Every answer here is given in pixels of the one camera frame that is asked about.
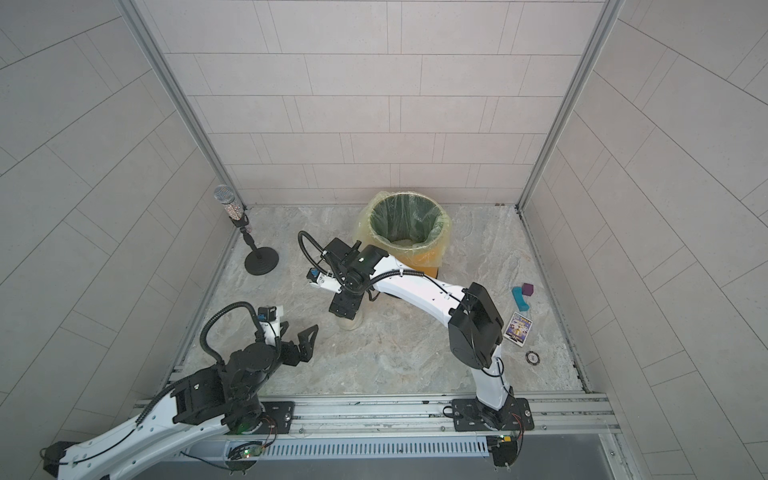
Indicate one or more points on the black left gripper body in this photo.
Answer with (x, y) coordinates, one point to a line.
(288, 355)

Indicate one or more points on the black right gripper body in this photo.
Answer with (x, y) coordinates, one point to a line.
(350, 299)

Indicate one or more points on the ribbed glass oatmeal jar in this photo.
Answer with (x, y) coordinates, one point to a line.
(351, 324)

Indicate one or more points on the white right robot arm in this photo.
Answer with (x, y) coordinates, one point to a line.
(474, 324)

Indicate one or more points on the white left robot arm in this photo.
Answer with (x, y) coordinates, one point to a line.
(217, 400)

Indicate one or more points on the black stand with glass tube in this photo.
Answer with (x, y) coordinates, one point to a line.
(260, 260)

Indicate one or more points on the orange trash bin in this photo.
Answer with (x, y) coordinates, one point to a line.
(414, 255)

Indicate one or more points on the green plastic bin liner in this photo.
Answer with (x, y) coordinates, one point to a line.
(408, 225)

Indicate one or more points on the teal arch block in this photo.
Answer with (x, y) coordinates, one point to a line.
(519, 298)

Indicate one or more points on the poker chip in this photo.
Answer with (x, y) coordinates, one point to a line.
(532, 358)

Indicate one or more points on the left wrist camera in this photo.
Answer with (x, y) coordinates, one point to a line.
(271, 315)

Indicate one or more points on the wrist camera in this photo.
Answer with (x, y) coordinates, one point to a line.
(323, 281)
(271, 315)

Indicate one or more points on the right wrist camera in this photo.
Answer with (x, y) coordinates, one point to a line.
(323, 281)

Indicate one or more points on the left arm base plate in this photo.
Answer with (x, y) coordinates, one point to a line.
(272, 417)

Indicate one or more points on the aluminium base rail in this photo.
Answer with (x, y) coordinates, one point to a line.
(327, 427)

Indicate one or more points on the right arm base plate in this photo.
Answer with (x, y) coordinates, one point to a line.
(470, 415)

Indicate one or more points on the metal frame corner post left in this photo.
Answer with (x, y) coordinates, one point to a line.
(150, 48)

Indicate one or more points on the metal frame corner post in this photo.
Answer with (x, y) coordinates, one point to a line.
(150, 48)
(605, 21)

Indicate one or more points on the metal frame corner post right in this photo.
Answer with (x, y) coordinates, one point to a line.
(605, 21)

